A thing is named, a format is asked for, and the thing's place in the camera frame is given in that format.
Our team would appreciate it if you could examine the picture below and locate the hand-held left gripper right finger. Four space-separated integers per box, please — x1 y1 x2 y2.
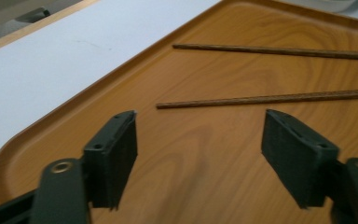
260 108 340 210

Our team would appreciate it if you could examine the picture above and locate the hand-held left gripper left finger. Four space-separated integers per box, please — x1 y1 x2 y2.
83 109 139 212

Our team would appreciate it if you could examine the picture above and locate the dark wooden chopstick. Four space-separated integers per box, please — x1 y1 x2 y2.
155 88 358 110
172 43 358 62

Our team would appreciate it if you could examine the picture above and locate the brown wooden serving tray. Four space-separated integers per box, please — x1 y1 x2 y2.
0 0 358 224

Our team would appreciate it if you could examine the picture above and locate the light wooden table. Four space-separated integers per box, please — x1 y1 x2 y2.
0 0 102 58

